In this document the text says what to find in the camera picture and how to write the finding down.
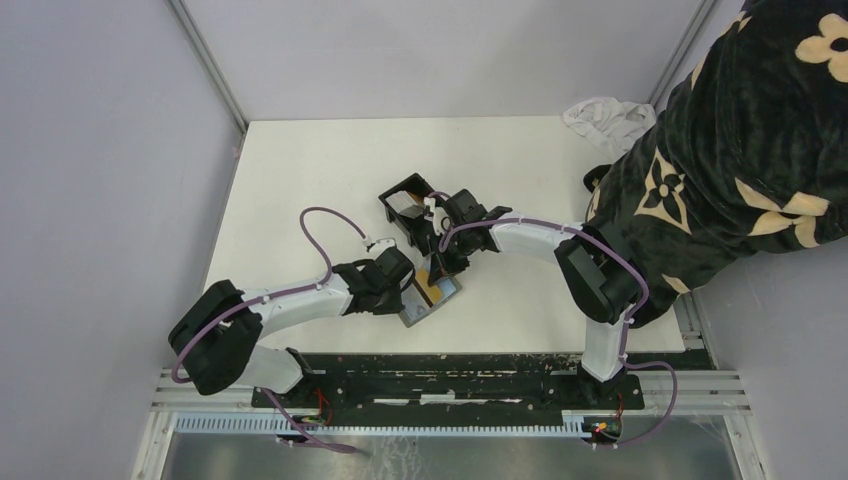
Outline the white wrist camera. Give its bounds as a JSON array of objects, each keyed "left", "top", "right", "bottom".
[
  {"left": 423, "top": 197, "right": 443, "bottom": 227},
  {"left": 366, "top": 237, "right": 396, "bottom": 259}
]

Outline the stack of credit cards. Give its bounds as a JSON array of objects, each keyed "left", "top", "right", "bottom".
[{"left": 386, "top": 190, "right": 424, "bottom": 219}]

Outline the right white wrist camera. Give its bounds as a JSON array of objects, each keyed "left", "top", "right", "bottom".
[{"left": 423, "top": 197, "right": 443, "bottom": 227}]

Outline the white crumpled cloth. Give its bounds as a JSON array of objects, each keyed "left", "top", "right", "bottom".
[{"left": 561, "top": 97, "right": 657, "bottom": 161}]

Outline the black floral plush blanket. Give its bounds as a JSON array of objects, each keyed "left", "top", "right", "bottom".
[{"left": 583, "top": 1, "right": 847, "bottom": 327}]

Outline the grey slotted cable duct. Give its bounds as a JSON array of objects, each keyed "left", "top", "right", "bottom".
[{"left": 173, "top": 413, "right": 591, "bottom": 439}]

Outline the black plastic card box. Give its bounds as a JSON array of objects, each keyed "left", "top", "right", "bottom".
[{"left": 378, "top": 173, "right": 453, "bottom": 257}]

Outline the grey leather card holder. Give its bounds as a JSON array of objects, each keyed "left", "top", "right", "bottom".
[{"left": 398, "top": 268, "right": 462, "bottom": 328}]

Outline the gold credit card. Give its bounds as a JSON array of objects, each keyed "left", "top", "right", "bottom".
[{"left": 414, "top": 268, "right": 445, "bottom": 307}]

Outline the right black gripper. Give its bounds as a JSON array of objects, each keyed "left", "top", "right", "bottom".
[{"left": 427, "top": 227, "right": 474, "bottom": 287}]

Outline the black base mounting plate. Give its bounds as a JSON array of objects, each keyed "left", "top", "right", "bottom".
[{"left": 250, "top": 352, "right": 713, "bottom": 429}]

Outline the aluminium frame rail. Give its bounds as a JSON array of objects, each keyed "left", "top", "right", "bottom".
[{"left": 152, "top": 291, "right": 753, "bottom": 417}]

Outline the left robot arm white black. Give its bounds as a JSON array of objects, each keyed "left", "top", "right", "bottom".
[{"left": 168, "top": 246, "right": 415, "bottom": 407}]

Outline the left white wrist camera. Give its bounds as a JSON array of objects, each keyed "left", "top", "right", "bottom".
[{"left": 366, "top": 237, "right": 396, "bottom": 259}]

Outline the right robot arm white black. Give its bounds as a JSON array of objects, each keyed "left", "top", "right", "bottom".
[{"left": 424, "top": 190, "right": 649, "bottom": 408}]

